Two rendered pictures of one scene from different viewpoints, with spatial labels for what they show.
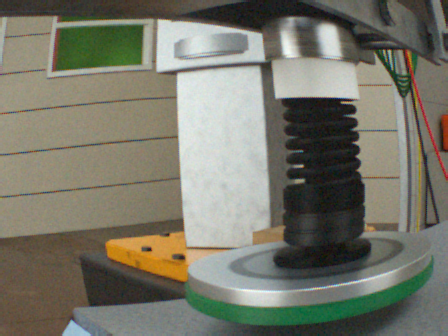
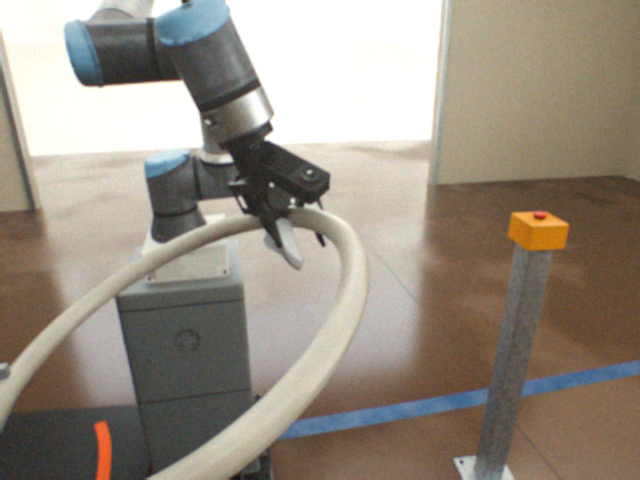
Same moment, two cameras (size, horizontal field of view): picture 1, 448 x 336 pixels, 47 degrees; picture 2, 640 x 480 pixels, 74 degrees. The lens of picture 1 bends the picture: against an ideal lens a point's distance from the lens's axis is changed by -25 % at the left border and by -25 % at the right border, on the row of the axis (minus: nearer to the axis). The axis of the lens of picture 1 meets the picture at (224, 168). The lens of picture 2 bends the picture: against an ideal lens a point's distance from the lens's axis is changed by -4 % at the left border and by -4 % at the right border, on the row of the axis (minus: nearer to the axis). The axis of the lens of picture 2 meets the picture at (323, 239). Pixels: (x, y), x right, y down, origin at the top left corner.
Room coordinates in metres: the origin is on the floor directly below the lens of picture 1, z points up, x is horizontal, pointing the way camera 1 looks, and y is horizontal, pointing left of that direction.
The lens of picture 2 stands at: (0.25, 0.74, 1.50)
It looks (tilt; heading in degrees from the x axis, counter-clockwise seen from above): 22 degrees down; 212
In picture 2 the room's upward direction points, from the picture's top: straight up
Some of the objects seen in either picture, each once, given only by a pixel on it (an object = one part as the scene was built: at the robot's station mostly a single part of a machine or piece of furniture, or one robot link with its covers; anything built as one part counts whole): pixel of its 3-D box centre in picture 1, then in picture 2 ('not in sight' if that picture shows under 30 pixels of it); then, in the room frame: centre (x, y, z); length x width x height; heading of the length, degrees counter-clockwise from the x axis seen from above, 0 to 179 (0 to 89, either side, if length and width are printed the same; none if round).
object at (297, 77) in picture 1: (317, 77); not in sight; (0.47, -0.07, 1.05); 0.07 x 0.07 x 0.04
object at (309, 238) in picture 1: (326, 230); not in sight; (0.47, -0.07, 0.94); 0.07 x 0.07 x 0.01
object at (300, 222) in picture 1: (326, 215); not in sight; (0.47, -0.07, 0.95); 0.07 x 0.07 x 0.01
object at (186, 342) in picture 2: not in sight; (197, 361); (-0.68, -0.42, 0.43); 0.50 x 0.50 x 0.85; 44
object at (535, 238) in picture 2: not in sight; (510, 365); (-1.12, 0.64, 0.54); 0.20 x 0.20 x 1.09; 39
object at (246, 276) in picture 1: (324, 263); not in sight; (0.47, -0.07, 0.91); 0.21 x 0.21 x 0.01
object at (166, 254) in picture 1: (243, 248); not in sight; (1.41, -0.03, 0.76); 0.49 x 0.49 x 0.05; 39
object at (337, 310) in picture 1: (324, 267); not in sight; (0.47, -0.07, 0.91); 0.22 x 0.22 x 0.04
